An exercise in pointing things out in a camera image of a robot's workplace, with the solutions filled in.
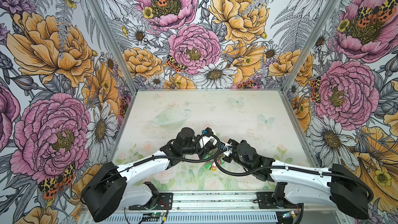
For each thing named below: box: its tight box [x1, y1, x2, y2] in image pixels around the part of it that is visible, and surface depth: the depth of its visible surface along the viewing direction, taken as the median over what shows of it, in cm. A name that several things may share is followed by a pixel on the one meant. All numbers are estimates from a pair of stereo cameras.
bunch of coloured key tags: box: [204, 157, 222, 172], surface depth 87 cm
